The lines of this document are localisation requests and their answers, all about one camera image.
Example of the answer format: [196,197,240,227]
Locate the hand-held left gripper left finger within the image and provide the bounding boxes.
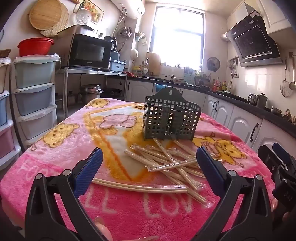
[24,147,109,241]

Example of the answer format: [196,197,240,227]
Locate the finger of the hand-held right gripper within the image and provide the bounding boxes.
[257,144,281,173]
[272,142,296,172]

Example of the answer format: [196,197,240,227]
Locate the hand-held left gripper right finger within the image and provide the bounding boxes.
[192,146,274,241]

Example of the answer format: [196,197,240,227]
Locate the bunch of chopsticks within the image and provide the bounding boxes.
[92,137,222,205]

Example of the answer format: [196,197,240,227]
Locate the grey-green plastic cutlery holder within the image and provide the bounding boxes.
[143,86,202,141]

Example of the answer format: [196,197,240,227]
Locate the person's right hand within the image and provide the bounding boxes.
[270,199,293,224]

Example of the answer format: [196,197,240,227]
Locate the person's left hand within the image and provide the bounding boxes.
[94,216,160,241]

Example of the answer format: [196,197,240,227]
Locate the brown ginger roots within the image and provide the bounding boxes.
[283,108,296,123]

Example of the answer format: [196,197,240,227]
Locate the pink printed blanket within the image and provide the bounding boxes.
[0,97,281,241]

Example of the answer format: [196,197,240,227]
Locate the white kitchen base cabinets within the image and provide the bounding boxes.
[125,75,296,160]

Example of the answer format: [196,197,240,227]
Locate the steel lidded jug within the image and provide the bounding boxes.
[257,93,268,108]

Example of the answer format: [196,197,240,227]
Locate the stacked steel pots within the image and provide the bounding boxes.
[80,84,104,102]

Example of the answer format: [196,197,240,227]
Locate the black wok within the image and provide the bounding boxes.
[104,88,123,98]

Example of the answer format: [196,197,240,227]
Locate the group of sauce bottles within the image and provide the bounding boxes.
[211,77,233,92]

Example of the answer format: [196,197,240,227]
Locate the grey plastic drawer tower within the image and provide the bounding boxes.
[11,54,61,146]

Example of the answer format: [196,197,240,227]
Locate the teal knife block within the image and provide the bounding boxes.
[184,67,197,85]

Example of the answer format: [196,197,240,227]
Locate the steel shelf rack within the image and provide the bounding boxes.
[55,67,127,116]

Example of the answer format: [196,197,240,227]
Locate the hanging kitchen tools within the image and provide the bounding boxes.
[228,57,238,77]

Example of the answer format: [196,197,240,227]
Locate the white plastic drawer tower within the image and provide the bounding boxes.
[0,57,22,167]

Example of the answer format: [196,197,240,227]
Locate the blue plastic crate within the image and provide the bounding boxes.
[110,59,126,71]

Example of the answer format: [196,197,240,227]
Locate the black range hood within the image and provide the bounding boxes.
[225,10,284,67]

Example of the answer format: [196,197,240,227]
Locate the black microwave oven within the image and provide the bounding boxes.
[67,34,113,70]

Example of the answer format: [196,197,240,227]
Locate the beige cutting board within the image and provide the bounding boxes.
[146,52,161,76]

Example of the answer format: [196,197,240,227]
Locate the black blender jug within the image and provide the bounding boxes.
[103,36,117,51]

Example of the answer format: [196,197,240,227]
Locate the red plastic basin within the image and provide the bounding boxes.
[17,37,55,57]

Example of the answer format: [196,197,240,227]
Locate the kitchen window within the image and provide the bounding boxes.
[148,6,206,66]

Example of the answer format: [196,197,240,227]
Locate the white upper cabinet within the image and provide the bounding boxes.
[227,0,293,35]

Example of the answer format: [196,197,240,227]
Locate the round wooden board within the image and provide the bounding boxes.
[40,2,69,37]

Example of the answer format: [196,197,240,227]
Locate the white plastic dome cover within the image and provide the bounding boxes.
[76,8,92,25]

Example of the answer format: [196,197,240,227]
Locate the white water heater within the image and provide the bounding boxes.
[110,0,146,19]

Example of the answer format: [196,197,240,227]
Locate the wire mesh strainer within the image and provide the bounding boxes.
[280,58,290,98]

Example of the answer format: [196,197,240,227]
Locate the small grey wall fan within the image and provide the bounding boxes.
[206,57,220,72]

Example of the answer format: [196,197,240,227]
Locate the white wall organiser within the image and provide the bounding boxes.
[135,31,147,45]

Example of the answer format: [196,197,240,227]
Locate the coiled grey hose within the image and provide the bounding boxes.
[116,25,133,39]

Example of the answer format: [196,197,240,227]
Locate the fruit wall picture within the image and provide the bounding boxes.
[73,0,102,22]

